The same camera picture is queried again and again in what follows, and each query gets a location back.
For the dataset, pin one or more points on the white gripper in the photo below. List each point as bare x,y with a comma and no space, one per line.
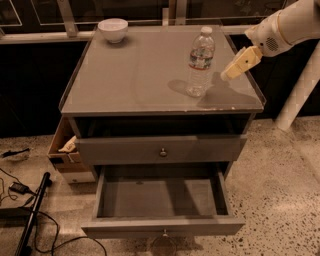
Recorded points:
268,36

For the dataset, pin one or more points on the clear plastic water bottle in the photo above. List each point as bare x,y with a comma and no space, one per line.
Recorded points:
200,61

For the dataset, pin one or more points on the black pole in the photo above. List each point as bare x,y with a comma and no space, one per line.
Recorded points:
23,249

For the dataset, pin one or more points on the white ceramic bowl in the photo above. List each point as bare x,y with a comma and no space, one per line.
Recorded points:
114,29

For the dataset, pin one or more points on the grey top drawer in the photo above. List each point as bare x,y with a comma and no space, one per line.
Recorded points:
160,139

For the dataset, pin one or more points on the cardboard box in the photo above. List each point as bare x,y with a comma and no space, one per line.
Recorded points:
65,158

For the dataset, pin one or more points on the white diagonal post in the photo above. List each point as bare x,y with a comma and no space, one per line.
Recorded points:
303,88

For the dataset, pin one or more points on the black power adapter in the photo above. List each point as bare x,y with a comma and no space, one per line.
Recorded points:
19,188

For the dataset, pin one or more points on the grey drawer cabinet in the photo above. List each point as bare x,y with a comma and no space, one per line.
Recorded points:
146,75

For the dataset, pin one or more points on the grey open middle drawer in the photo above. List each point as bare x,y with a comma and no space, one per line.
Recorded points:
143,201

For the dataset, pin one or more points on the metal window railing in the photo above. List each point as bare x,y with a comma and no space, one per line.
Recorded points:
71,17

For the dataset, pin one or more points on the black tool on floor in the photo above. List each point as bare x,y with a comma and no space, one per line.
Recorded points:
12,153

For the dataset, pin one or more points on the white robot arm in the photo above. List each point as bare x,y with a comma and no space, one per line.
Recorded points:
300,21

